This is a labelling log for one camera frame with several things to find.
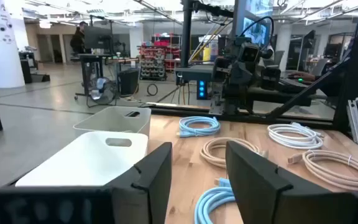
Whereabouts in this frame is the large display screen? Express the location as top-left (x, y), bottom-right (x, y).
top-left (233, 0), bottom-right (275, 47)

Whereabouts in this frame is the white coiled HDMI cable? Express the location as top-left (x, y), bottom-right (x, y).
top-left (267, 122), bottom-right (325, 151)

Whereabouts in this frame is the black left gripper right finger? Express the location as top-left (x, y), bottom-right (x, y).
top-left (225, 141), bottom-right (357, 224)

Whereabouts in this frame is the black waste bin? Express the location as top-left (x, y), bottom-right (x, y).
top-left (118, 68), bottom-right (140, 96)

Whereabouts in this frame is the black aluminium table frame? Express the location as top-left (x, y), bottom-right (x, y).
top-left (141, 0), bottom-right (358, 147)

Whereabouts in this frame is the black floor fan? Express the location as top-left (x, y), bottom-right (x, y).
top-left (86, 77), bottom-right (118, 108)

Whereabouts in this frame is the black computer monitor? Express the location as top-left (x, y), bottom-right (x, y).
top-left (83, 24), bottom-right (113, 51)

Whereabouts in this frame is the grey control box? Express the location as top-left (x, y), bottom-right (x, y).
top-left (175, 65), bottom-right (214, 83)

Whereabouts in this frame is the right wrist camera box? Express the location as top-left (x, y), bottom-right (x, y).
top-left (237, 42), bottom-right (262, 63)

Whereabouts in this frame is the person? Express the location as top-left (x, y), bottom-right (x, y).
top-left (70, 21), bottom-right (88, 55)

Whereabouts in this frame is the red parts shelf rack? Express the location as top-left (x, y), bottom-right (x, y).
top-left (137, 43), bottom-right (181, 81)

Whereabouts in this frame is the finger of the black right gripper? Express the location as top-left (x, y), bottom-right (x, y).
top-left (212, 57), bottom-right (231, 82)
top-left (260, 66), bottom-right (282, 91)

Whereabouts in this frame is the black standing desk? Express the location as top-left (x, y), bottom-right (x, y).
top-left (75, 53), bottom-right (113, 101)

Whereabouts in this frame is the beige hdmi cable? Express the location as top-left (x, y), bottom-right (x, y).
top-left (200, 137), bottom-right (269, 169)
top-left (287, 149), bottom-right (358, 192)

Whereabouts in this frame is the black cable coil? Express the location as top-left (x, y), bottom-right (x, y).
top-left (146, 83), bottom-right (159, 96)

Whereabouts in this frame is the white plastic bin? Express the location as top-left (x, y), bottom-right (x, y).
top-left (73, 106), bottom-right (152, 138)
top-left (15, 131), bottom-right (149, 187)

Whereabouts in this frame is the person's hand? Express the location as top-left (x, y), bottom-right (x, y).
top-left (287, 71), bottom-right (318, 83)

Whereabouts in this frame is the light blue hdmi cable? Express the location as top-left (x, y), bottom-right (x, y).
top-left (178, 116), bottom-right (221, 138)
top-left (193, 177), bottom-right (236, 224)

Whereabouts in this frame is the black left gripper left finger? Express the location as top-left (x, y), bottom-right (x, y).
top-left (104, 142), bottom-right (173, 224)

